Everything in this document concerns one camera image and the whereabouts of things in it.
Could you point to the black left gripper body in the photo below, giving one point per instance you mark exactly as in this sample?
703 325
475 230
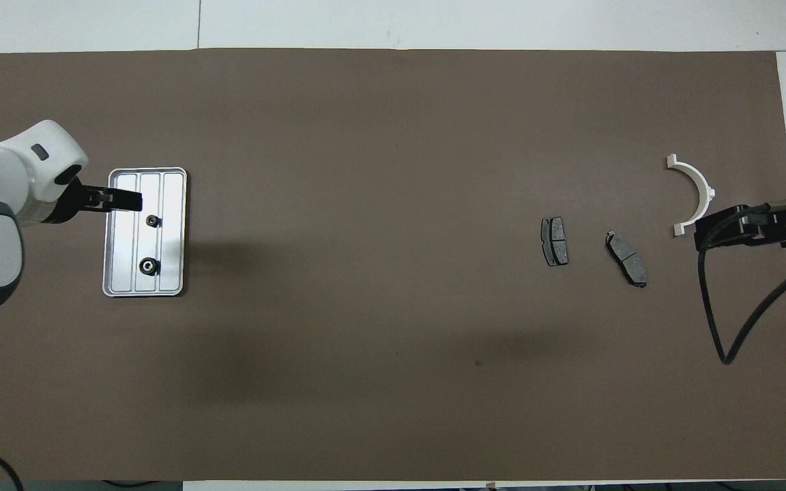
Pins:
69 201

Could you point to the small black bearing gear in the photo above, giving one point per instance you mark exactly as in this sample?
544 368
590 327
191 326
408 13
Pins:
153 220

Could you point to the large black bearing gear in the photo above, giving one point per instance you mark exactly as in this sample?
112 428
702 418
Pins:
149 266

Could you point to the silver metal tray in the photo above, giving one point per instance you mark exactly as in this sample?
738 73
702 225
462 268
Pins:
169 252

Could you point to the dark curved brake pad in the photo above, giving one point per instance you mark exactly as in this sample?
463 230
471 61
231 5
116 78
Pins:
627 259

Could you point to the dark rectangular brake pad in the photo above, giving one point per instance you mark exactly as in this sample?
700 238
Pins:
555 242

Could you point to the brown table mat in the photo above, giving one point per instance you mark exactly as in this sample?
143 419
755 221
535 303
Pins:
393 341

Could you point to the white curved plastic bracket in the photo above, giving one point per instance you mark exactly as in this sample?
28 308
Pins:
700 185

